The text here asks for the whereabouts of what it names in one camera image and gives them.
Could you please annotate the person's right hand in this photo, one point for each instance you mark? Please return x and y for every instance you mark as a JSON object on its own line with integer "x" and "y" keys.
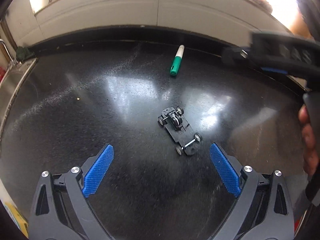
{"x": 310, "y": 155}

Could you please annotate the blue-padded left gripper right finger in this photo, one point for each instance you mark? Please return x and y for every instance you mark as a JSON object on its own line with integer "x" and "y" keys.
{"x": 262, "y": 207}

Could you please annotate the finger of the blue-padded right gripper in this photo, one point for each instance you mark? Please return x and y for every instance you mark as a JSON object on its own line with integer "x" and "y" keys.
{"x": 240, "y": 57}

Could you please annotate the green white marker pen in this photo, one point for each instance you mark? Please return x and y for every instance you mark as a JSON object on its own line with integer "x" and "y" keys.
{"x": 177, "y": 61}

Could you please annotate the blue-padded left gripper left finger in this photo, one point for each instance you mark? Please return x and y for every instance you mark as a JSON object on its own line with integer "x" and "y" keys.
{"x": 60, "y": 208}

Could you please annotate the black toy car chassis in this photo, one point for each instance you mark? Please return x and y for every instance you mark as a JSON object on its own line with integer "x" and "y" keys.
{"x": 173, "y": 120}

